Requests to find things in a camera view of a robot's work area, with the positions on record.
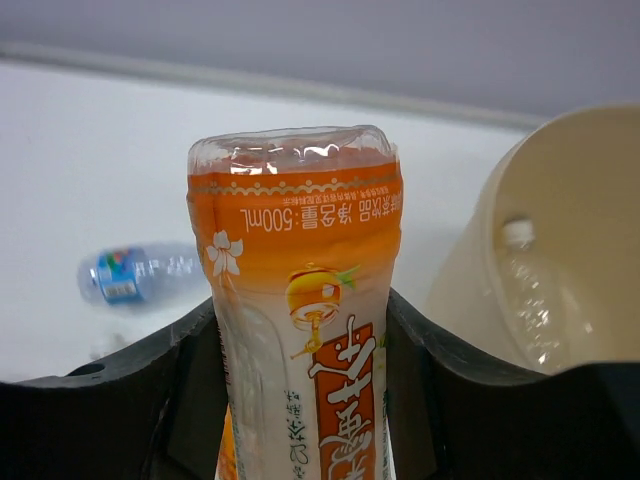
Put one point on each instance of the blue label small bottle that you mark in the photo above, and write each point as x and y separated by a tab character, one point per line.
140	276

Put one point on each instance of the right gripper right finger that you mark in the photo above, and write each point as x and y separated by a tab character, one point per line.
456	412

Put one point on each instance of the clear bottle in bin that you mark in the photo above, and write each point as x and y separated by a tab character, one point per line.
546	318

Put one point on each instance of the orange bottle white cap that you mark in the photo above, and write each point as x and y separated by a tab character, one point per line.
298	231

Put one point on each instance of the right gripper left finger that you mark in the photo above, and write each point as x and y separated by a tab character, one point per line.
153	410

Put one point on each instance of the beige round bin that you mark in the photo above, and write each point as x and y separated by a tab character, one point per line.
577	178

